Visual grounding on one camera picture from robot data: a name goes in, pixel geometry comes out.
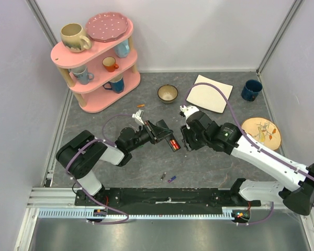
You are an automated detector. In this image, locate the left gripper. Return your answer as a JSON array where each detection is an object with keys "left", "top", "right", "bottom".
[{"left": 128, "top": 119, "right": 173, "bottom": 152}]

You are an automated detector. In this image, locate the black remote control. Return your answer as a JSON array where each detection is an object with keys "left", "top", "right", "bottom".
[{"left": 156, "top": 119, "right": 181, "bottom": 152}]

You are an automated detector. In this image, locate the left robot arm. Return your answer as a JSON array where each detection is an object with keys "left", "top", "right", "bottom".
[{"left": 56, "top": 120, "right": 173, "bottom": 206}]

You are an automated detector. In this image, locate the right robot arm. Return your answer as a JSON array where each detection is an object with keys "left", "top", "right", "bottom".
[{"left": 180, "top": 106, "right": 314, "bottom": 215}]

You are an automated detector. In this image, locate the beige brown ceramic bowl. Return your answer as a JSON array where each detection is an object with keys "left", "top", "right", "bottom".
[{"left": 157, "top": 85, "right": 178, "bottom": 104}]

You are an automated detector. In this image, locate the white square plate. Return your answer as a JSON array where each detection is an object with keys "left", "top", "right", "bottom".
[{"left": 186, "top": 75, "right": 233, "bottom": 113}]

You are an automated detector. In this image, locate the dark blue faceted mug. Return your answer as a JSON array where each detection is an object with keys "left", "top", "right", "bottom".
[{"left": 103, "top": 74, "right": 125, "bottom": 93}]

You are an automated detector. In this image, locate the round wooden bird coaster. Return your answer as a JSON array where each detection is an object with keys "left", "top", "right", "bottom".
[{"left": 241, "top": 117, "right": 282, "bottom": 151}]

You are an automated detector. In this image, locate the navy blue cup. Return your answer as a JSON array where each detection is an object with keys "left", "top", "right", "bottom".
[{"left": 241, "top": 79, "right": 263, "bottom": 101}]

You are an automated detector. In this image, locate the pink three-tier shelf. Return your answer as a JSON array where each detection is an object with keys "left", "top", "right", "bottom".
[{"left": 51, "top": 20, "right": 141, "bottom": 113}]

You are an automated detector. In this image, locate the orange mug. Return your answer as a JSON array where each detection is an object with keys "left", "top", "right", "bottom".
[{"left": 102, "top": 56, "right": 119, "bottom": 72}]

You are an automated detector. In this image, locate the light blue mug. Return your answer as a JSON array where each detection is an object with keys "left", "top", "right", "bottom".
[{"left": 114, "top": 39, "right": 130, "bottom": 58}]

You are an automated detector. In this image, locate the grey blue mug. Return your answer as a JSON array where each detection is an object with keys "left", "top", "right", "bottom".
[{"left": 71, "top": 65, "right": 94, "bottom": 85}]

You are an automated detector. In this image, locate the pink polka dot plate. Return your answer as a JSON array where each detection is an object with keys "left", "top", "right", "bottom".
[{"left": 85, "top": 12, "right": 129, "bottom": 42}]

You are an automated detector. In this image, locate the beige ceramic mug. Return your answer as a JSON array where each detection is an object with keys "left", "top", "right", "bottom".
[{"left": 60, "top": 23, "right": 92, "bottom": 53}]

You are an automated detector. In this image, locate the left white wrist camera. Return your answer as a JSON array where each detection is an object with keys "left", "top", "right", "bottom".
[{"left": 131, "top": 109, "right": 144, "bottom": 126}]

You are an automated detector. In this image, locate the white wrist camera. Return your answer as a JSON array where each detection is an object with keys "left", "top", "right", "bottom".
[
  {"left": 180, "top": 105, "right": 199, "bottom": 129},
  {"left": 131, "top": 109, "right": 144, "bottom": 126}
]

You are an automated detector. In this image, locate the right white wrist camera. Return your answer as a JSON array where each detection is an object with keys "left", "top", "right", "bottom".
[{"left": 180, "top": 105, "right": 199, "bottom": 129}]

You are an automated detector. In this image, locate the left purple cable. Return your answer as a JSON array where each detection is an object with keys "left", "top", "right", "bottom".
[{"left": 65, "top": 113, "right": 130, "bottom": 225}]

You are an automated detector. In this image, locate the purple cable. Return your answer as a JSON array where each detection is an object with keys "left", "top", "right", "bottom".
[
  {"left": 65, "top": 113, "right": 130, "bottom": 225},
  {"left": 184, "top": 83, "right": 314, "bottom": 226}
]

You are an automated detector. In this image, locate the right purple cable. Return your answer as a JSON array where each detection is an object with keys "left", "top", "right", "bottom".
[{"left": 184, "top": 83, "right": 314, "bottom": 226}]

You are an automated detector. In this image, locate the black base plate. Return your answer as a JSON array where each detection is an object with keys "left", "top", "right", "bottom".
[{"left": 74, "top": 187, "right": 261, "bottom": 215}]

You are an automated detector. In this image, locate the white slotted cable duct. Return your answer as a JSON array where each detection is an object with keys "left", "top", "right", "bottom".
[{"left": 38, "top": 208, "right": 234, "bottom": 220}]

